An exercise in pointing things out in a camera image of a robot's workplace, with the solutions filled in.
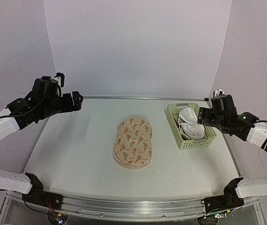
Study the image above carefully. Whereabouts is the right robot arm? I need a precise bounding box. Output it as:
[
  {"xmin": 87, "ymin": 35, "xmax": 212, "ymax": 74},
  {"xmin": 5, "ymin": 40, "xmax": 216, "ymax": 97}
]
[{"xmin": 197, "ymin": 89, "xmax": 267, "ymax": 216}]

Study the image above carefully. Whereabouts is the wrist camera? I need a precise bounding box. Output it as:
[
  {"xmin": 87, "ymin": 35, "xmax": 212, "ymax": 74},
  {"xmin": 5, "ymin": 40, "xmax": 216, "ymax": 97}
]
[
  {"xmin": 213, "ymin": 89, "xmax": 225, "ymax": 98},
  {"xmin": 54, "ymin": 72, "xmax": 65, "ymax": 88}
]

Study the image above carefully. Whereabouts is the back edge aluminium strip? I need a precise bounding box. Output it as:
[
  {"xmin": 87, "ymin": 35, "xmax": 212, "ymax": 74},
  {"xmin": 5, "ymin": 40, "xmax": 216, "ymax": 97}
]
[{"xmin": 83, "ymin": 96, "xmax": 209, "ymax": 102}]

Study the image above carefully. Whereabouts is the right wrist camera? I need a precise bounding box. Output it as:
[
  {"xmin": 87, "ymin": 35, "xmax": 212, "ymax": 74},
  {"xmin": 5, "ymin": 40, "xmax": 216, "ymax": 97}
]
[{"xmin": 213, "ymin": 89, "xmax": 225, "ymax": 98}]

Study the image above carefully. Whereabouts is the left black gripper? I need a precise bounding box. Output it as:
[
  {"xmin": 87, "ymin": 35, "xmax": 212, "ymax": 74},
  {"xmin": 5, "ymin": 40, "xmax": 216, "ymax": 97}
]
[{"xmin": 39, "ymin": 91, "xmax": 82, "ymax": 120}]

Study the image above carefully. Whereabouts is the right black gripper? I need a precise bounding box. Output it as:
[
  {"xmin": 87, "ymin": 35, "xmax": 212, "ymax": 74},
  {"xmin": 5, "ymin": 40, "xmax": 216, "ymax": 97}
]
[{"xmin": 197, "ymin": 108, "xmax": 228, "ymax": 135}]

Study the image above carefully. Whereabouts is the floral mesh laundry bag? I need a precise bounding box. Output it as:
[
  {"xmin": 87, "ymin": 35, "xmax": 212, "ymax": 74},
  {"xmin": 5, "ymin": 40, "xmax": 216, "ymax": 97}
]
[{"xmin": 113, "ymin": 117, "xmax": 153, "ymax": 169}]

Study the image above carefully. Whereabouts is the white satin bra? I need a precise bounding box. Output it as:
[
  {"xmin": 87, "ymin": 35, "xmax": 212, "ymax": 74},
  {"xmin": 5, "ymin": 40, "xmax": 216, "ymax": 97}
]
[{"xmin": 178, "ymin": 107, "xmax": 205, "ymax": 140}]

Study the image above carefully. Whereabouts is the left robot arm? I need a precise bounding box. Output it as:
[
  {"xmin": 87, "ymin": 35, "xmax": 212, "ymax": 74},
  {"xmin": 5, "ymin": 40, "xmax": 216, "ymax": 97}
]
[{"xmin": 0, "ymin": 73, "xmax": 84, "ymax": 210}]

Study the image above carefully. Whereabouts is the pale green perforated basket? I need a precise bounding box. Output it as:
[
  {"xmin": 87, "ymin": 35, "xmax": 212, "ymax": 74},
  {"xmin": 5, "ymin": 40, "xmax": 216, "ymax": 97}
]
[{"xmin": 166, "ymin": 103, "xmax": 217, "ymax": 150}]

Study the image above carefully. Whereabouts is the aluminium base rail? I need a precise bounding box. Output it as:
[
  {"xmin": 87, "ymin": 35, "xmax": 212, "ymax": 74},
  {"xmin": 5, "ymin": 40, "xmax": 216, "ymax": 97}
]
[{"xmin": 0, "ymin": 190, "xmax": 266, "ymax": 225}]

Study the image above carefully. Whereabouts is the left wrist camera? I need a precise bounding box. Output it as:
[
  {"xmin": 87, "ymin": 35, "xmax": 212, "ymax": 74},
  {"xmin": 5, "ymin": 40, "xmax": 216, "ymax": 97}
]
[{"xmin": 54, "ymin": 72, "xmax": 65, "ymax": 88}]

